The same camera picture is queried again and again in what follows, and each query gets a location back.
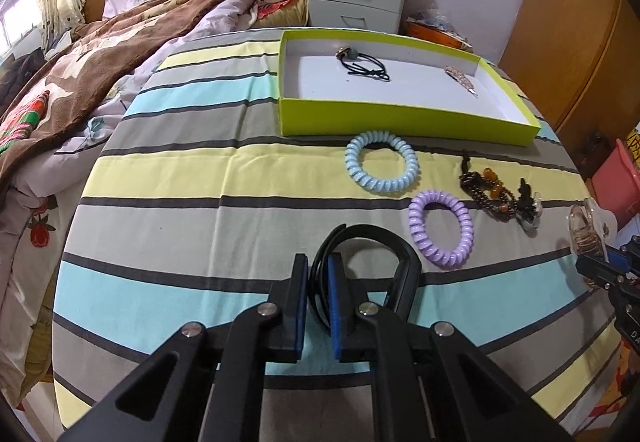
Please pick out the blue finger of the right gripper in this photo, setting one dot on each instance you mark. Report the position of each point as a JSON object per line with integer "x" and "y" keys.
{"x": 598, "y": 272}
{"x": 627, "y": 257}

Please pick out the large wooden wardrobe right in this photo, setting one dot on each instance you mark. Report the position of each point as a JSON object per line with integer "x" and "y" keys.
{"x": 578, "y": 63}

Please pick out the black headband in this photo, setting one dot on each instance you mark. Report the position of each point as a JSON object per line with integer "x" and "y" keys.
{"x": 377, "y": 258}

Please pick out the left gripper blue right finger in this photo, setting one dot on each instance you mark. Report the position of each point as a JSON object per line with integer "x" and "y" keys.
{"x": 345, "y": 295}

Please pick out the orange storage bin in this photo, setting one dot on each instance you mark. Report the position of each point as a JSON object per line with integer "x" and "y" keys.
{"x": 436, "y": 35}

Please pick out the large translucent hair claw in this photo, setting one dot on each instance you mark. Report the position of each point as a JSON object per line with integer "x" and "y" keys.
{"x": 592, "y": 229}

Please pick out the brown fleece blanket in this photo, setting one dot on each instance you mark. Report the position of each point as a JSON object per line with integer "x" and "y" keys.
{"x": 78, "y": 78}

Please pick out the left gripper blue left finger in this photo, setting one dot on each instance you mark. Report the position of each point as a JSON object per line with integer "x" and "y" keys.
{"x": 295, "y": 306}

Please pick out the black charm hair elastic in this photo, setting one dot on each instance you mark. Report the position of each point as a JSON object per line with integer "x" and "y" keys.
{"x": 362, "y": 64}

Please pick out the pink plastic bucket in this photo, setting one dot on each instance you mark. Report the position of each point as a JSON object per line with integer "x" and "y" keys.
{"x": 616, "y": 185}

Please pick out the striped tablecloth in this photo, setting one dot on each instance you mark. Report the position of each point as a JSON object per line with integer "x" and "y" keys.
{"x": 198, "y": 204}

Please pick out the green shallow tray box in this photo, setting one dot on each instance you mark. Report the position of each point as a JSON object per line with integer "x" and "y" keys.
{"x": 318, "y": 97}

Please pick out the white floral duvet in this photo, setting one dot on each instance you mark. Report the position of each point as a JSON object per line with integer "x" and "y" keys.
{"x": 41, "y": 202}

